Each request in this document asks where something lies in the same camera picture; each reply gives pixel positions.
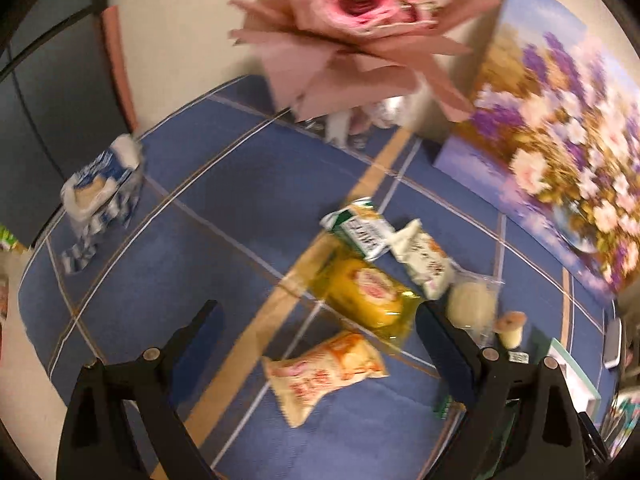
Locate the beige orange egg roll packet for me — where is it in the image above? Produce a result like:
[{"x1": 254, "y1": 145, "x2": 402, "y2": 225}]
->
[{"x1": 262, "y1": 330, "x2": 388, "y2": 428}]

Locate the yellow chips bag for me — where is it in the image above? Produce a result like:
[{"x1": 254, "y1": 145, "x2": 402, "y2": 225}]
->
[{"x1": 309, "y1": 247, "x2": 423, "y2": 348}]

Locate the floral oil painting canvas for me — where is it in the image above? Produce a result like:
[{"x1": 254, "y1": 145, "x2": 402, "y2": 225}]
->
[{"x1": 436, "y1": 0, "x2": 639, "y2": 299}]

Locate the pink wrapped flower bouquet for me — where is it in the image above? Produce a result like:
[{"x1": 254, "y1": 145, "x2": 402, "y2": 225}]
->
[{"x1": 229, "y1": 0, "x2": 500, "y2": 131}]

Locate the blue white tissue pack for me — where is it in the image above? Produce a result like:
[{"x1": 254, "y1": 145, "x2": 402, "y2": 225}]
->
[{"x1": 61, "y1": 133, "x2": 143, "y2": 274}]

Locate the blue plaid tablecloth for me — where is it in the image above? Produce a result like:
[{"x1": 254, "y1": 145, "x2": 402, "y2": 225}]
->
[{"x1": 17, "y1": 76, "x2": 616, "y2": 479}]

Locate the clear round bun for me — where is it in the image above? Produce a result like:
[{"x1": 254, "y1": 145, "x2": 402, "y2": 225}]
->
[{"x1": 446, "y1": 269, "x2": 504, "y2": 348}]

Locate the white green cracker packet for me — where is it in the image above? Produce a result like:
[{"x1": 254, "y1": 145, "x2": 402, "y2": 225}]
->
[{"x1": 320, "y1": 196, "x2": 395, "y2": 262}]

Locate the green white biscuit packet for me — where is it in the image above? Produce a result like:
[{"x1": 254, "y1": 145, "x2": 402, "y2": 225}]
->
[{"x1": 433, "y1": 394, "x2": 465, "y2": 420}]

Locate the white orange snack packet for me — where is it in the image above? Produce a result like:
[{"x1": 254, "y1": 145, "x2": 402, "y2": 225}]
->
[{"x1": 387, "y1": 219, "x2": 454, "y2": 300}]

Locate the teal rimmed white tray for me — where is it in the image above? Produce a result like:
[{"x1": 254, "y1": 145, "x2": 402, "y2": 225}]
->
[{"x1": 547, "y1": 338, "x2": 601, "y2": 422}]

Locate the white rectangular device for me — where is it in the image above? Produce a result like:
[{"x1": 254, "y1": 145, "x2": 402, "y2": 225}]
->
[{"x1": 602, "y1": 316, "x2": 623, "y2": 370}]

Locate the yellow jelly cup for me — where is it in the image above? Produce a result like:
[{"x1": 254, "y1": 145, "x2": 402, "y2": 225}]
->
[{"x1": 495, "y1": 311, "x2": 527, "y2": 350}]

